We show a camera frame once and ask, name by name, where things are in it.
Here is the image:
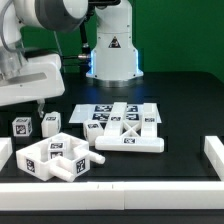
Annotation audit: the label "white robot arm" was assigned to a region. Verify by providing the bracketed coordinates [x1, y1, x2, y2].
[0, 0, 143, 112]

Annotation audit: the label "white wall block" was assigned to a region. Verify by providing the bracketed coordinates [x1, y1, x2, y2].
[0, 138, 12, 171]
[204, 136, 224, 182]

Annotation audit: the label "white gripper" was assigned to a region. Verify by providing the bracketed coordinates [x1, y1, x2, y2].
[0, 54, 65, 118]

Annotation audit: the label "white chair seat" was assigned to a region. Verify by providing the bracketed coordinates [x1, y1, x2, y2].
[16, 133, 105, 182]

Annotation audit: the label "white tag base sheet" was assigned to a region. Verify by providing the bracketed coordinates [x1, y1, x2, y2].
[68, 103, 163, 125]

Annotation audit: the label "white right wall block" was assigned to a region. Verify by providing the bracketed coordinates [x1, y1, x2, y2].
[204, 136, 224, 182]

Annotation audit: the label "white left wall block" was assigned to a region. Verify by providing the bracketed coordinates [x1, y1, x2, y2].
[0, 138, 12, 171]

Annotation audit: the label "black cables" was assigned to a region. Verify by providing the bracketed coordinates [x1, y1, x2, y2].
[61, 54, 92, 73]

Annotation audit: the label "white chair back frame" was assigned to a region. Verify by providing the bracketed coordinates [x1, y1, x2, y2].
[95, 103, 165, 153]

